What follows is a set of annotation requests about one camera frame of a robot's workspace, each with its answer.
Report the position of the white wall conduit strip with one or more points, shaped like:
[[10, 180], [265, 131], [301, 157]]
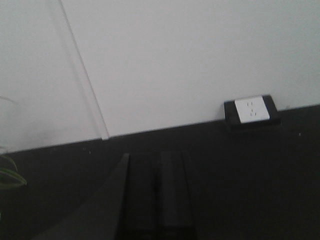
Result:
[[78, 68]]

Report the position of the green spider plant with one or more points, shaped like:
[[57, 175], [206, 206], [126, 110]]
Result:
[[10, 178]]

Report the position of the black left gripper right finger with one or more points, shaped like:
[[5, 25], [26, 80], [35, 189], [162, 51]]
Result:
[[176, 218]]

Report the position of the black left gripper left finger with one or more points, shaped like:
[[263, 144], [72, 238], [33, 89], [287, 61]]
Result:
[[123, 208]]

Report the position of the black white power socket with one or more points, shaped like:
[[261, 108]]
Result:
[[250, 113]]

